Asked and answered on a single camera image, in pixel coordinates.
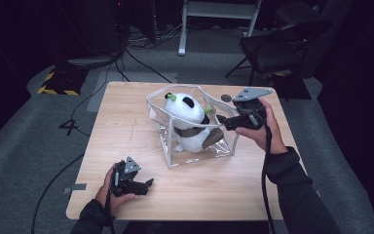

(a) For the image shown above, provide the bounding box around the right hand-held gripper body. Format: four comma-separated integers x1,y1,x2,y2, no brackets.
232,87,273,131

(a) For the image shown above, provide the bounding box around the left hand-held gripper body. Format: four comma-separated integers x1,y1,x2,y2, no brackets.
111,156,142,198

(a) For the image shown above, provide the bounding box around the clear plastic bag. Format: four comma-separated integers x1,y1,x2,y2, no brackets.
145,83,242,170

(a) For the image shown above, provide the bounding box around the panda plush toy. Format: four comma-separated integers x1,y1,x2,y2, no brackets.
164,92,225,154

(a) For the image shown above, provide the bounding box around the person's left hand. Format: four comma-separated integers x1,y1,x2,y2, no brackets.
94,164,136,217

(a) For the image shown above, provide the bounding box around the person's right hand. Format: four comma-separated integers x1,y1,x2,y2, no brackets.
235,97,288,155

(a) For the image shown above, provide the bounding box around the grey tape strip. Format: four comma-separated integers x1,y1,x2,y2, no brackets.
62,182,88,196

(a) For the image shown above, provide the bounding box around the black yellow striped stand base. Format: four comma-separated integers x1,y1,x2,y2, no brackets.
267,71,313,100
37,64,90,97

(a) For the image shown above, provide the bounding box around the black folding chair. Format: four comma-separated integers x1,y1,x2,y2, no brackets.
224,19,334,87

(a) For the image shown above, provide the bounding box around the black tape floor mark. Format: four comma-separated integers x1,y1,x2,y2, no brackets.
57,118,80,137

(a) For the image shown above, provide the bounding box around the grey padded chair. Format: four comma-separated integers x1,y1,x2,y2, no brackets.
274,0,354,79

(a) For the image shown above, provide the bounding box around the grey flat stand base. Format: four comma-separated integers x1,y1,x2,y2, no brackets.
66,56,120,70

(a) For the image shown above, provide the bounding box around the black equipment tower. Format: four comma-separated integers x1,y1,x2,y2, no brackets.
86,0,126,57

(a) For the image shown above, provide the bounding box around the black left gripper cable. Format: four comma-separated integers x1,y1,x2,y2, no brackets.
105,175,119,234

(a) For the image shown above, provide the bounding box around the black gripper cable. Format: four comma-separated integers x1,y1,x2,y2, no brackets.
260,120,277,234
105,175,119,234

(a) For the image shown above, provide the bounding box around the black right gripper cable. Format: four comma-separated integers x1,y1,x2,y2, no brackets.
260,120,277,234

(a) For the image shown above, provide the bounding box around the thick black floor cable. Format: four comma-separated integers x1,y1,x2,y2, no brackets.
30,152,86,234

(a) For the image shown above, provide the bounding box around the thin black floor cable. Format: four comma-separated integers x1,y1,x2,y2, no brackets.
70,62,113,137

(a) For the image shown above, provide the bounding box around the white metal desk frame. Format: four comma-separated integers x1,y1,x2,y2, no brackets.
177,0,263,57

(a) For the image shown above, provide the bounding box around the bundle of floor cables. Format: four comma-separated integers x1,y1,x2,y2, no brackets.
126,20,191,51

